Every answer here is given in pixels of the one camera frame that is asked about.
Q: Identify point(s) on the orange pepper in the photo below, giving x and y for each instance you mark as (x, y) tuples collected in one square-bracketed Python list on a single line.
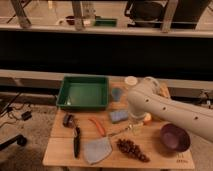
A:
[(98, 126)]

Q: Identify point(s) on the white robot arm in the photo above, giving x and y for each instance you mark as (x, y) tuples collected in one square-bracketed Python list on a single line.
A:
[(145, 97)]

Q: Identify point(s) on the purple bowl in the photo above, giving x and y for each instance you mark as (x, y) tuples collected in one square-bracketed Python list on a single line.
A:
[(175, 138)]

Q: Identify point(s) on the small blue cup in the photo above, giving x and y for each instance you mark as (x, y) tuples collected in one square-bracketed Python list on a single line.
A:
[(116, 94)]

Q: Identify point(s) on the green plastic tray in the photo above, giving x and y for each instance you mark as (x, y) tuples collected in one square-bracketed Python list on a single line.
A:
[(83, 93)]

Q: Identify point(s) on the white round lid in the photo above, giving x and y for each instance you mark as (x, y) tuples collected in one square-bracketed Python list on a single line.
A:
[(131, 80)]

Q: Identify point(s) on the blue sponge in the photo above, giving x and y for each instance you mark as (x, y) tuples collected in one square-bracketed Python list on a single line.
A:
[(118, 115)]

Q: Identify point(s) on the orange round fruit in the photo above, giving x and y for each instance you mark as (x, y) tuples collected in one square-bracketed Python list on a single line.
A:
[(148, 118)]

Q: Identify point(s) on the dark small toy object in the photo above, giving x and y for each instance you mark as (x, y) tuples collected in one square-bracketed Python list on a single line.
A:
[(68, 121)]

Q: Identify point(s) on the yellow corn cob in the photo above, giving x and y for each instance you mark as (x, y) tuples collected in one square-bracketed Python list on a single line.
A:
[(164, 90)]

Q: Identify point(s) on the grey blue cloth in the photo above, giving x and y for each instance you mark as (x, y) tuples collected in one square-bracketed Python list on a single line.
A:
[(97, 150)]

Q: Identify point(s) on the bunch of dark grapes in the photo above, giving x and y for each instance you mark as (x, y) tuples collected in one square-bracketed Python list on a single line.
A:
[(132, 150)]

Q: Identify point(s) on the black power adapter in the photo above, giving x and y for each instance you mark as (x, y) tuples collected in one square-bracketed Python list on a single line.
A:
[(26, 115)]

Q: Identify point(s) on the black chair base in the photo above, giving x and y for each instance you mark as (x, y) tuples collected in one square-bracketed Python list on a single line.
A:
[(19, 139)]

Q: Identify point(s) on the black handled knife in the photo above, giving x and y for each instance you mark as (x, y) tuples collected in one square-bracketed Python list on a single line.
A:
[(76, 142)]

